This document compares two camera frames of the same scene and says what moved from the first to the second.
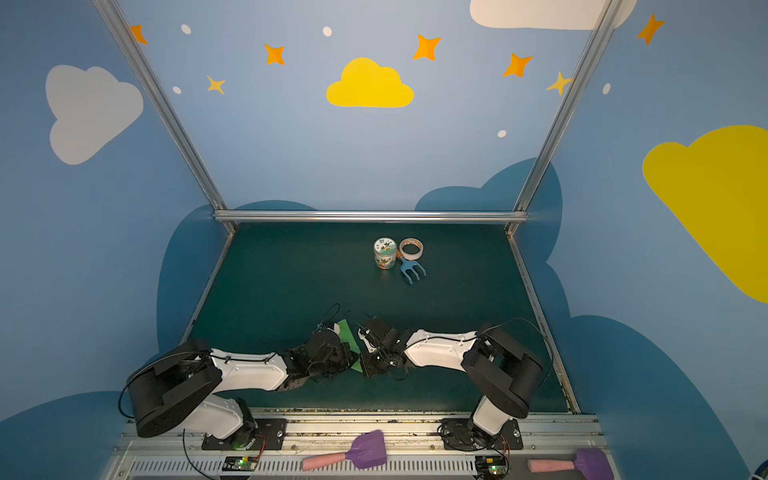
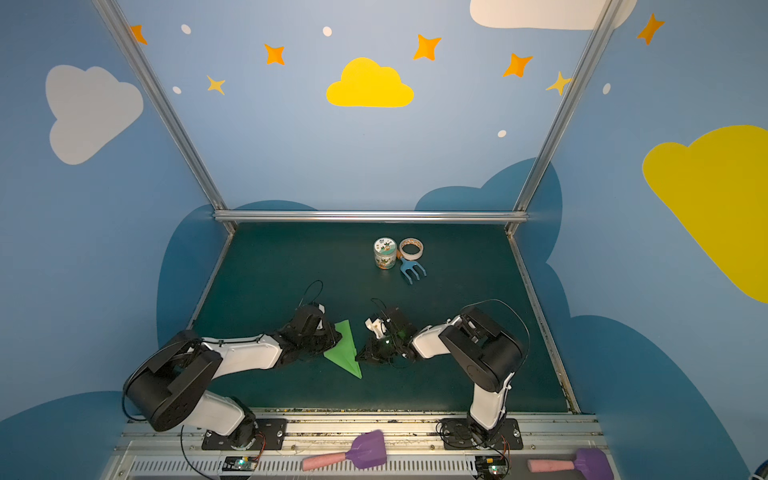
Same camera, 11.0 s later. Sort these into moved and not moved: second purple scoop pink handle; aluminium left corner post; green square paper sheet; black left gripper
Moved: black left gripper
Not moved: second purple scoop pink handle; green square paper sheet; aluminium left corner post
